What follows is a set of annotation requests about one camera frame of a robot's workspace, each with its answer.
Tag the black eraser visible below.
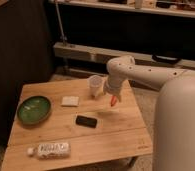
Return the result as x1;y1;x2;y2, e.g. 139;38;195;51
76;115;97;128

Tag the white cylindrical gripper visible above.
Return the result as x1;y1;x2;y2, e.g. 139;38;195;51
103;80;122;100

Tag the metal shelf unit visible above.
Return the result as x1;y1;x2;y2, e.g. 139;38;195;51
47;0;195;70

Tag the green bowl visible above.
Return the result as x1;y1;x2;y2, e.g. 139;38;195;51
17;96;51;125

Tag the orange carrot toy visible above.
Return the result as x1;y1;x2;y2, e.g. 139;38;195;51
110;96;117;107

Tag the white sponge pad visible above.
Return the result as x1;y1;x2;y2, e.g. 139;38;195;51
61;96;79;107

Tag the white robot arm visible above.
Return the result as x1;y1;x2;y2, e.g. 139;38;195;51
104;56;195;171

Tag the wooden table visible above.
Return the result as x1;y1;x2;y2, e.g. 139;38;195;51
1;79;153;171

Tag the plastic water bottle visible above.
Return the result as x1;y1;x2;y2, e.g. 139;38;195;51
26;142;71;159

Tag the clear plastic cup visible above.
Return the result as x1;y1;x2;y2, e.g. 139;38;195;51
88;75;103;98

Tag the black object on shelf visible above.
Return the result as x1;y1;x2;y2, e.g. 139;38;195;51
152;54;181;65

